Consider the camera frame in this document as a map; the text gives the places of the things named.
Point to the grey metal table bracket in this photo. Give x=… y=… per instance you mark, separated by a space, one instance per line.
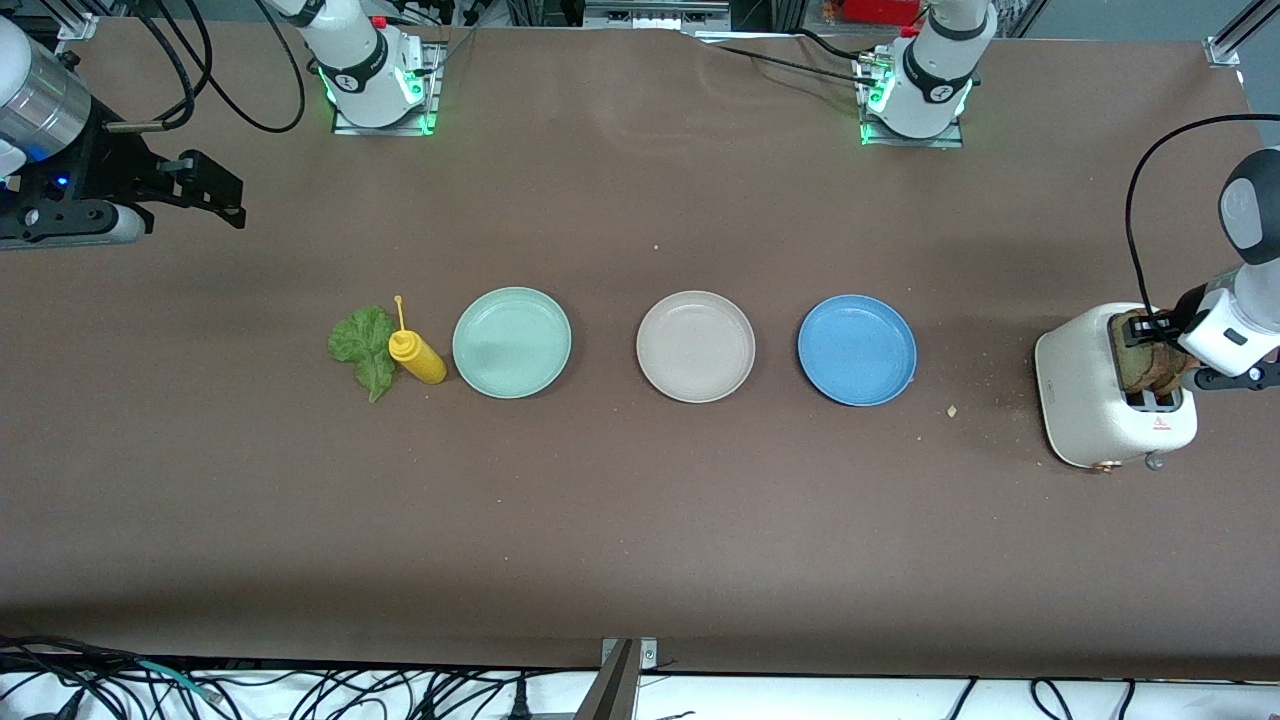
x=615 y=690

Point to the blue plate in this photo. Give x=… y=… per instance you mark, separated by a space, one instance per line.
x=857 y=350

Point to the mint green plate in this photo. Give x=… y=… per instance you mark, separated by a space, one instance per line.
x=512 y=343

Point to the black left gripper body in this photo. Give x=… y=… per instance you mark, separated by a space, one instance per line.
x=1189 y=305

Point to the yellow mustard squeeze bottle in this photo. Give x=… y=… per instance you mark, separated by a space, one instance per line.
x=420 y=362

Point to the grey metal box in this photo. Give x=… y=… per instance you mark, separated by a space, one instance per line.
x=650 y=15

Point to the beige plate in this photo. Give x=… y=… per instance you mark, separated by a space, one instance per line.
x=696 y=347

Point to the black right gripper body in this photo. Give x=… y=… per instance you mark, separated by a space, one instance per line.
x=108 y=165

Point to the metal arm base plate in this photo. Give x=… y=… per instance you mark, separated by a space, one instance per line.
x=385 y=130
x=915 y=142

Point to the aluminium corner bracket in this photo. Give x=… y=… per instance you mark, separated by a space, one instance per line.
x=1225 y=52

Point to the light crust bread slice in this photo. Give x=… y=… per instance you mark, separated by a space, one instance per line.
x=1130 y=370

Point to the black power plug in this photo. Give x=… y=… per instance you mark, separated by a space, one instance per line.
x=519 y=705

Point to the white toaster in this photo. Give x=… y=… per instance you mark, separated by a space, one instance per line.
x=1080 y=390

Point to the aluminium frame rail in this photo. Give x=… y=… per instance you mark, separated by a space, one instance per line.
x=78 y=28

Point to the red box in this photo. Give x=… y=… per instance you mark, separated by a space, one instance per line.
x=880 y=10

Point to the green lettuce leaf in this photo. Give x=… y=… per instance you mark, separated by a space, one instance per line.
x=365 y=345

